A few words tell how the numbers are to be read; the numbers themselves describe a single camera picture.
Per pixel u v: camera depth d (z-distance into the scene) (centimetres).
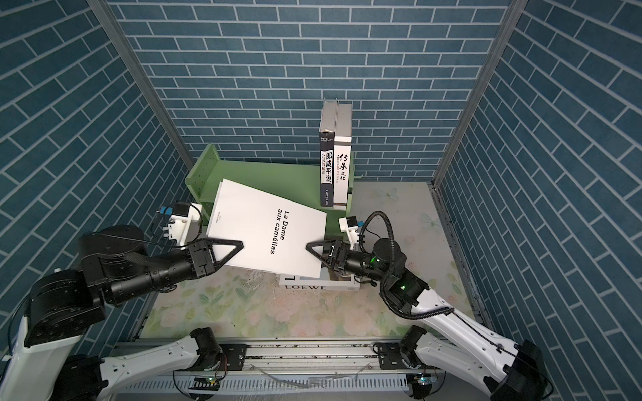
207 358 64
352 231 62
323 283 81
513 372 39
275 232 55
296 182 81
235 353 74
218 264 45
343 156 60
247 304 85
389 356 74
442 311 47
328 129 58
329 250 55
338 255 56
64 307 32
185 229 43
